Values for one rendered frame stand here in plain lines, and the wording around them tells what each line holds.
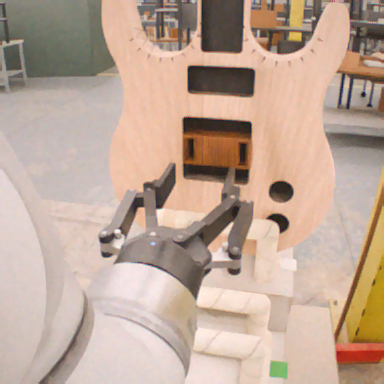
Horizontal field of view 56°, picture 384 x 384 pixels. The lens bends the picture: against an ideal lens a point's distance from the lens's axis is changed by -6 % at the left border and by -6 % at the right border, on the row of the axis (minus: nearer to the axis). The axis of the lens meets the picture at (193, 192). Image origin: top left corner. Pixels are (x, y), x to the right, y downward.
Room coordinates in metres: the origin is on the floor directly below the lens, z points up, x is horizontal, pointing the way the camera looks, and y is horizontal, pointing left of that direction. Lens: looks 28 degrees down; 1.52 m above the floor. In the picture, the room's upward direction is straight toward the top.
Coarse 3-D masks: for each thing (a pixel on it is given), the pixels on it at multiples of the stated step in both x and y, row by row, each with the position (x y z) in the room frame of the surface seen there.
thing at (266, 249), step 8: (264, 240) 0.46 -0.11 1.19; (272, 240) 0.46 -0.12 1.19; (264, 248) 0.46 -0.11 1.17; (272, 248) 0.46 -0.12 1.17; (256, 256) 0.47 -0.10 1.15; (264, 256) 0.46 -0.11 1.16; (272, 256) 0.46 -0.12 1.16; (256, 264) 0.47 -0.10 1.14; (264, 264) 0.46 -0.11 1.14; (272, 264) 0.46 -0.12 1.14; (256, 272) 0.47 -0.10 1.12; (264, 272) 0.46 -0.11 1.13; (256, 280) 0.46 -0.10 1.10; (264, 280) 0.46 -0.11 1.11
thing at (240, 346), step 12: (204, 336) 0.33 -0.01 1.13; (216, 336) 0.33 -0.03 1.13; (228, 336) 0.33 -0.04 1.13; (240, 336) 0.33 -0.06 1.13; (252, 336) 0.33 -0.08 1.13; (204, 348) 0.32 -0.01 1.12; (216, 348) 0.31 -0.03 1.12; (228, 348) 0.31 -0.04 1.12; (240, 348) 0.31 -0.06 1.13; (252, 348) 0.31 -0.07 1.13; (264, 348) 0.31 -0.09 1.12
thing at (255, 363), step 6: (246, 360) 0.31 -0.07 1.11; (252, 360) 0.30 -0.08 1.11; (258, 360) 0.30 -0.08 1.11; (264, 360) 0.31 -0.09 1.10; (246, 366) 0.31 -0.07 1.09; (252, 366) 0.30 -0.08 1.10; (258, 366) 0.30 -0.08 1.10; (240, 372) 0.32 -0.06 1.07; (246, 372) 0.31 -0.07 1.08; (252, 372) 0.30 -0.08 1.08; (258, 372) 0.30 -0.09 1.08; (240, 378) 0.31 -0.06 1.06; (246, 378) 0.30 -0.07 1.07; (252, 378) 0.30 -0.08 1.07; (258, 378) 0.31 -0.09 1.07
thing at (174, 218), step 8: (160, 216) 0.50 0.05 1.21; (168, 216) 0.50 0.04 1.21; (176, 216) 0.50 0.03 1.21; (184, 216) 0.49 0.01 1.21; (192, 216) 0.49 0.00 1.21; (200, 216) 0.49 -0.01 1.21; (160, 224) 0.49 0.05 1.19; (168, 224) 0.49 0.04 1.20; (176, 224) 0.49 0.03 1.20; (184, 224) 0.49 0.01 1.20; (232, 224) 0.48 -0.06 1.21; (256, 224) 0.47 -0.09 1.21; (264, 224) 0.47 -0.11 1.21; (272, 224) 0.47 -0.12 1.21; (224, 232) 0.47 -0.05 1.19; (256, 232) 0.46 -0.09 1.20; (264, 232) 0.46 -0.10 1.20; (272, 232) 0.46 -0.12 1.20
